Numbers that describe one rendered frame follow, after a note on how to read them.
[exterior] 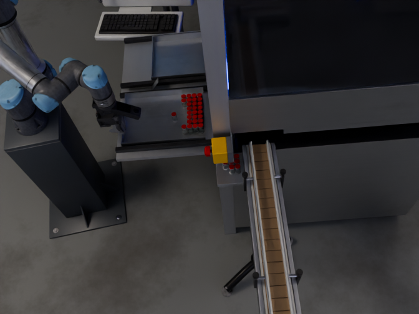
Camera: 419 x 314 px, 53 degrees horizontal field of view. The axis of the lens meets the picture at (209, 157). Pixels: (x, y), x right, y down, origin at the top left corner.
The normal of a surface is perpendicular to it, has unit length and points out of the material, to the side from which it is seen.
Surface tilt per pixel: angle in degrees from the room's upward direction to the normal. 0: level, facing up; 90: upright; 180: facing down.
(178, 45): 0
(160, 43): 0
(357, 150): 90
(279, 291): 0
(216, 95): 90
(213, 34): 90
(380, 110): 90
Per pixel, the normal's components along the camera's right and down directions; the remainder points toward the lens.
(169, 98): -0.07, -0.52
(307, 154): 0.05, 0.85
